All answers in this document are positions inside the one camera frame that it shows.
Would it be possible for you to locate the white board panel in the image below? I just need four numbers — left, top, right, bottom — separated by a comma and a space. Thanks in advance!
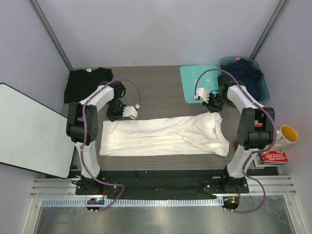
0, 83, 75, 178

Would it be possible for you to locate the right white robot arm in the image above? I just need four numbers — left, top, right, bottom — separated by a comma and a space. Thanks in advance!
195, 74, 276, 195

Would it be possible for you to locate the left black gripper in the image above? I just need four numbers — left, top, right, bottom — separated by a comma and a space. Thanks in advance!
107, 99, 128, 122

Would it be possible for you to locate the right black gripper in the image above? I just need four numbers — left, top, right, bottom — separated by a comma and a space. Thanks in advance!
202, 93, 229, 113

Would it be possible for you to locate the teal folding board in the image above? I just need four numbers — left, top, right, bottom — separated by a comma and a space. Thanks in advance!
180, 64, 220, 104

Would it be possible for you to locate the red book stack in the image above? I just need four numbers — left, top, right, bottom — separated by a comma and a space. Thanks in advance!
253, 149, 288, 167

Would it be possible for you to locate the teal plastic basket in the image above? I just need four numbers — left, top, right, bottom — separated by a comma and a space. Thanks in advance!
219, 56, 270, 105

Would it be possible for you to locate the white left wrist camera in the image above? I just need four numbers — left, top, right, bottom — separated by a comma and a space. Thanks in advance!
122, 103, 140, 119

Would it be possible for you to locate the white printed t shirt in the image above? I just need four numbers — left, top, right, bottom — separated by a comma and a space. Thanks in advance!
99, 112, 229, 157

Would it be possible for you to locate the dark blue clothes pile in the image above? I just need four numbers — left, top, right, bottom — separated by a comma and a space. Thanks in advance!
221, 57, 263, 101

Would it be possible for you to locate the aluminium rail frame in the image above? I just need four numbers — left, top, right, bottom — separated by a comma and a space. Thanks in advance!
24, 171, 305, 234

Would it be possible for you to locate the folded black t shirt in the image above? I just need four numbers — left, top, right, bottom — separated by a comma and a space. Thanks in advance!
64, 67, 113, 103

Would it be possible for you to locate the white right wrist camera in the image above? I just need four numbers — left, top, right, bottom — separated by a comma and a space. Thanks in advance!
194, 88, 210, 103

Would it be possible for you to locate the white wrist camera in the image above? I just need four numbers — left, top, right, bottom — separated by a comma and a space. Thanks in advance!
122, 103, 140, 119
194, 88, 210, 103

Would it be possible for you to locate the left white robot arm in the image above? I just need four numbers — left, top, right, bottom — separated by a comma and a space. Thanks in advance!
66, 80, 126, 195

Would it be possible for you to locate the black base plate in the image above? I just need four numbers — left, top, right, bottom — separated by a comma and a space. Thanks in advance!
71, 170, 252, 200

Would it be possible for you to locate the white yellow floral mug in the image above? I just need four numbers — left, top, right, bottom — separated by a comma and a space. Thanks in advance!
272, 125, 298, 151

